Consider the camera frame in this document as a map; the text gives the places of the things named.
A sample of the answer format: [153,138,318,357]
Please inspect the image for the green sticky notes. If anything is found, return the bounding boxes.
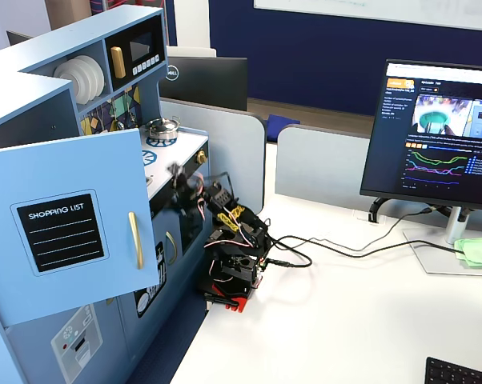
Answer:
[453,237,482,269]

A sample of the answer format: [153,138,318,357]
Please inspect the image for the gold cabinet door handle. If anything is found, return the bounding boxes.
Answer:
[127,210,146,270]

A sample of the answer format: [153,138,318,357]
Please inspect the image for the silver toy pot with lid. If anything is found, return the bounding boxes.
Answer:
[144,116,183,142]

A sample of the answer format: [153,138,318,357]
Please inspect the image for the black keyboard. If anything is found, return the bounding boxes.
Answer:
[424,356,482,384]

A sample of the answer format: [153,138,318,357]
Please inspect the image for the black monitor with lit screen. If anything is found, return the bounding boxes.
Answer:
[359,58,482,210]

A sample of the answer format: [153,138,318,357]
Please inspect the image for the gold microwave handle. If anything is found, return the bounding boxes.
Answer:
[110,46,127,80]

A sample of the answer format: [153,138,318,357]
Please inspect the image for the blue toy kitchen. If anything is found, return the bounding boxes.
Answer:
[0,3,211,384]

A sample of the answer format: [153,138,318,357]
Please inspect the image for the blue shopping list cabinet door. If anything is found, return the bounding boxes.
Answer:
[0,127,163,327]

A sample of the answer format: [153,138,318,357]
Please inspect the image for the whiteboard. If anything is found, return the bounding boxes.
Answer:
[253,0,482,34]

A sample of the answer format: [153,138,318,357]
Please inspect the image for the gold oven door handle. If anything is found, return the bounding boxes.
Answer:
[165,230,179,266]

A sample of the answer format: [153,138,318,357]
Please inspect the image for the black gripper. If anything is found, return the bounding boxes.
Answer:
[167,161,207,213]

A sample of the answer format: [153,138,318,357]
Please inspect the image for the white toy plate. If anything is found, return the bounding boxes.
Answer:
[75,55,101,100]
[70,58,94,103]
[53,59,86,106]
[80,54,106,98]

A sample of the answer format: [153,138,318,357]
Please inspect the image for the black and red robot base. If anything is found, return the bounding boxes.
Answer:
[196,230,272,314]

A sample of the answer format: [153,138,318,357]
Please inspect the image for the black Dell monitor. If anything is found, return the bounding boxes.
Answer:
[159,55,249,113]

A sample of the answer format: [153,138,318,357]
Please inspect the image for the blue chair seat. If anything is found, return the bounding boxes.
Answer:
[264,114,302,143]

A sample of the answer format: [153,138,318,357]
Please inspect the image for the black table clamp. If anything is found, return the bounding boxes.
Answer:
[203,291,240,311]

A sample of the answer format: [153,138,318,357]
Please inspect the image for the black cable to monitor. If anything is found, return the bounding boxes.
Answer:
[264,206,436,270]

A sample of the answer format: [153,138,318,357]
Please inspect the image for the black cable behind stand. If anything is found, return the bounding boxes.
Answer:
[263,218,464,261]

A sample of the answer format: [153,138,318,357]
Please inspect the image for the grey desk divider panel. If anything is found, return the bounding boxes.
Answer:
[159,97,267,216]
[274,124,372,206]

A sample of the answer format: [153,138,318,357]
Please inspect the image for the silver monitor stand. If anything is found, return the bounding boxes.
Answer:
[402,205,482,278]

